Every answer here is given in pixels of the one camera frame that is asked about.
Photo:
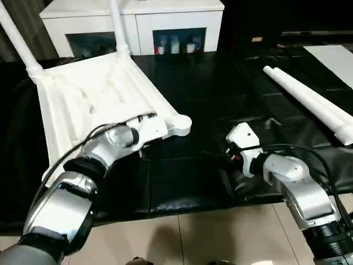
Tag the white plastic table leg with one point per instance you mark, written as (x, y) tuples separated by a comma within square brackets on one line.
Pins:
[(16, 36), (303, 99), (118, 27), (317, 91)]

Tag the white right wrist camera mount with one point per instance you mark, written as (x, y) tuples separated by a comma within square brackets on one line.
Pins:
[(242, 135)]

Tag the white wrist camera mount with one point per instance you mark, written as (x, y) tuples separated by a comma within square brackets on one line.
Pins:
[(151, 129), (242, 135)]

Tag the white cabinet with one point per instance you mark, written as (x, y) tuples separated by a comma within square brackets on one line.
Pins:
[(171, 16)]

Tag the small yellow tag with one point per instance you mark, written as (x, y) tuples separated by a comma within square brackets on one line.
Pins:
[(257, 39)]

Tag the grey curtain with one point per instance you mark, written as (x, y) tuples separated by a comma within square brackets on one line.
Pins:
[(24, 27)]

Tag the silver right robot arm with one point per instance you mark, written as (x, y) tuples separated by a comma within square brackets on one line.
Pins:
[(292, 168)]

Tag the black mat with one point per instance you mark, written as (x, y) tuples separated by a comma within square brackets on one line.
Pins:
[(207, 96)]

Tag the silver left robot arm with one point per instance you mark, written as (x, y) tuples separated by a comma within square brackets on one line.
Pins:
[(55, 207)]

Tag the small red item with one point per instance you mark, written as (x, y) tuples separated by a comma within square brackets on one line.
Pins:
[(156, 50)]

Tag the white flat board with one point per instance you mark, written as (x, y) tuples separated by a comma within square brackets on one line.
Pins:
[(333, 60)]

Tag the black side table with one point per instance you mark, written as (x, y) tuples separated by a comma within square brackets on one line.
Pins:
[(317, 37)]

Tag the small white bottle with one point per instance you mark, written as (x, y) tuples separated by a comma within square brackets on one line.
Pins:
[(160, 49), (190, 48), (174, 47)]

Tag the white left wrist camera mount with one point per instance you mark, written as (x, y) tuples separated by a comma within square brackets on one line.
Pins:
[(151, 129)]

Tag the white plastic table top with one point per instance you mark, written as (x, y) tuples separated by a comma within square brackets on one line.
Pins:
[(82, 82)]

